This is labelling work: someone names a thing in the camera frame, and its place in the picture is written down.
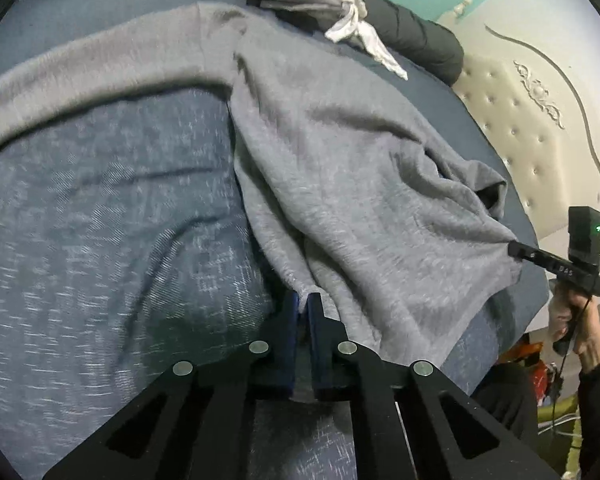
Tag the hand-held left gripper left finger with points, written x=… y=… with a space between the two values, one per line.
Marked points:
x=292 y=360

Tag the grey knit sweater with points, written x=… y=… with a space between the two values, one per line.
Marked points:
x=355 y=185

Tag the person's right hand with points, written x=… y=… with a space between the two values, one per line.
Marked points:
x=592 y=330

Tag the red white packet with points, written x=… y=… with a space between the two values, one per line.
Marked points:
x=547 y=380

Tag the white shirt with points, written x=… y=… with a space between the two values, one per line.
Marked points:
x=350 y=15

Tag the dark grey rolled duvet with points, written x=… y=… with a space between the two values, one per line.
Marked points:
x=420 y=35

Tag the orange plastic bag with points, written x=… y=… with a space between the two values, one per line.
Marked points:
x=527 y=350

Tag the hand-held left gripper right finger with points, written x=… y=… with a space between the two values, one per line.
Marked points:
x=314 y=360

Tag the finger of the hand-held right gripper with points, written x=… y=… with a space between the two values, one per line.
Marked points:
x=525 y=254

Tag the cream tufted headboard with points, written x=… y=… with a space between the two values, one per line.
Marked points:
x=530 y=125

